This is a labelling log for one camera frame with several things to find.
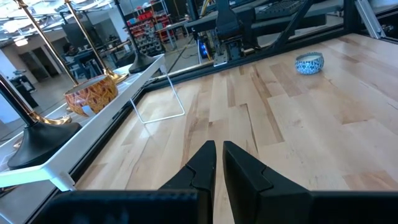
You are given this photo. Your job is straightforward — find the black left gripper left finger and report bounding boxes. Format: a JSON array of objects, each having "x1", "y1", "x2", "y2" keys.
[{"x1": 158, "y1": 139, "x2": 218, "y2": 200}]

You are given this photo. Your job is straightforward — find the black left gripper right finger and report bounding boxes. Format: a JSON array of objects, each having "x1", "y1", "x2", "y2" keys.
[{"x1": 222, "y1": 140, "x2": 312, "y2": 224}]

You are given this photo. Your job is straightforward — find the tall black candlestick holder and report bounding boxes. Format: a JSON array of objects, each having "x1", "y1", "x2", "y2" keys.
[
  {"x1": 0, "y1": 73, "x2": 83, "y2": 171},
  {"x1": 113, "y1": 0, "x2": 157, "y2": 75}
]

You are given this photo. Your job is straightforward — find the woven tan basket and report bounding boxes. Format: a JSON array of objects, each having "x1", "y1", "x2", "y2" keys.
[{"x1": 63, "y1": 74, "x2": 119, "y2": 118}]

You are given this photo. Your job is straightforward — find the blue patterned candle tin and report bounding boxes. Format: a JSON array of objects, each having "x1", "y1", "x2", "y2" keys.
[{"x1": 294, "y1": 51, "x2": 325, "y2": 75}]

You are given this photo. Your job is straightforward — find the red parts shelf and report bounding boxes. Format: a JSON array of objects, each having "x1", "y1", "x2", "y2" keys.
[{"x1": 126, "y1": 9, "x2": 175, "y2": 57}]

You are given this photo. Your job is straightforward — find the black metal bar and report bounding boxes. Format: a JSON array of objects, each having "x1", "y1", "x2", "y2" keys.
[{"x1": 186, "y1": 12, "x2": 328, "y2": 38}]

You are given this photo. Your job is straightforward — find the silver aluminium extrusion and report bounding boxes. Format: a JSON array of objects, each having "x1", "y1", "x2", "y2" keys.
[{"x1": 356, "y1": 0, "x2": 386, "y2": 40}]

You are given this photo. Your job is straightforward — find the white wire shelf rack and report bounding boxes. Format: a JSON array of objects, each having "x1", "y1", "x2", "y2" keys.
[{"x1": 0, "y1": 53, "x2": 187, "y2": 192}]

